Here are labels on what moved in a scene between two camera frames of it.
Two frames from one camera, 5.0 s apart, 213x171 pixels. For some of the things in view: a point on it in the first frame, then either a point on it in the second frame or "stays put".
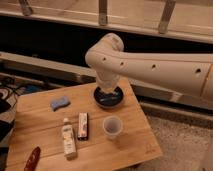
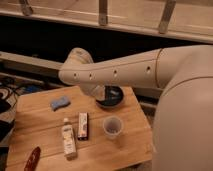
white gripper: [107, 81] -> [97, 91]
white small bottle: [69, 139] stays put
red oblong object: [33, 159] stays put
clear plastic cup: [112, 126] stays put
